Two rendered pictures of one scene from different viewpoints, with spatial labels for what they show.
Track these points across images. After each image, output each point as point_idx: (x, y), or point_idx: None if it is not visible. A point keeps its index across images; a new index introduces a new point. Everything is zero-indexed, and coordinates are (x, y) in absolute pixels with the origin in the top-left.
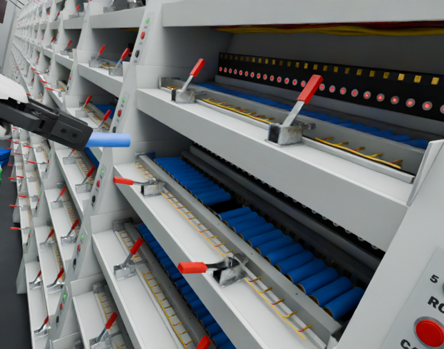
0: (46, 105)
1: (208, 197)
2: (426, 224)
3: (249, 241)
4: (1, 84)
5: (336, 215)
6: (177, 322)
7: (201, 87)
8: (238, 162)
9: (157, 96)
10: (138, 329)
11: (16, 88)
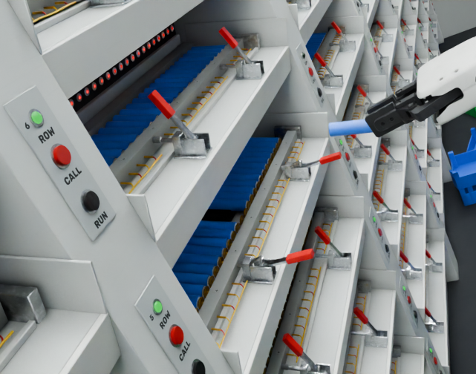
0: (399, 104)
1: (225, 222)
2: (292, 46)
3: (259, 176)
4: (433, 58)
5: (284, 75)
6: (305, 300)
7: (137, 145)
8: (263, 110)
9: (192, 181)
10: (343, 312)
11: (424, 68)
